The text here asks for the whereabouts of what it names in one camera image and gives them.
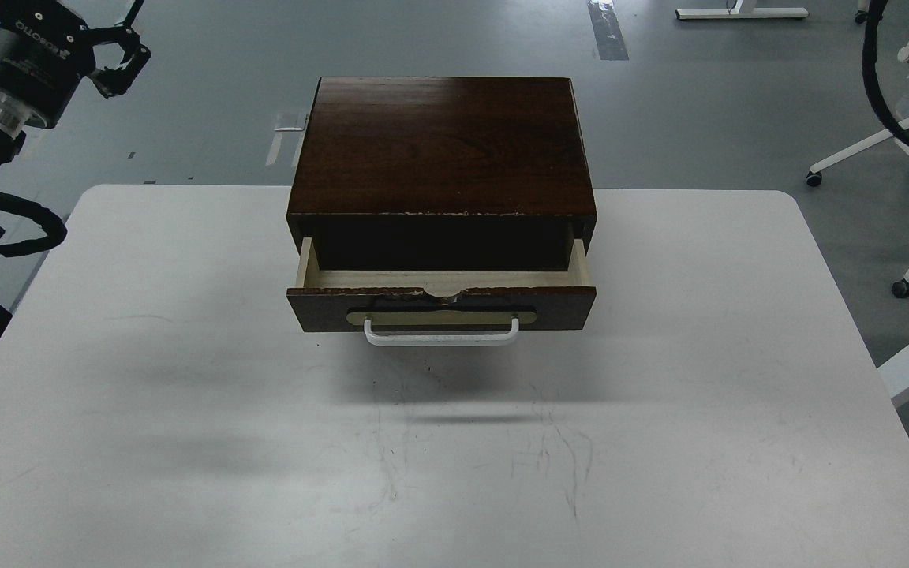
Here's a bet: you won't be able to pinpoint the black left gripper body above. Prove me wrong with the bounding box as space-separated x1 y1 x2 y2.
0 1 96 129

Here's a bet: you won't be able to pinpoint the grey floor tape strip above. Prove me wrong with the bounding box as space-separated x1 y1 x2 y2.
585 1 629 62

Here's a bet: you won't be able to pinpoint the white desk leg base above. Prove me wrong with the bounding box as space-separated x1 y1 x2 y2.
675 1 809 21

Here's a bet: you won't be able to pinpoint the white floor tape marks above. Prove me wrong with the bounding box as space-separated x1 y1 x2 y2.
264 108 310 168

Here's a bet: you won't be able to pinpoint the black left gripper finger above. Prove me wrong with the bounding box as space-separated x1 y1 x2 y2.
90 0 152 99

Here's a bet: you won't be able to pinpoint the dark wooden drawer cabinet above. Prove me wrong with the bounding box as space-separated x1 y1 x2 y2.
286 77 597 271

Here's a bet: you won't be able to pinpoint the wooden drawer with white handle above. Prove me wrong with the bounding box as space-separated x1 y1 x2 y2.
287 237 597 346

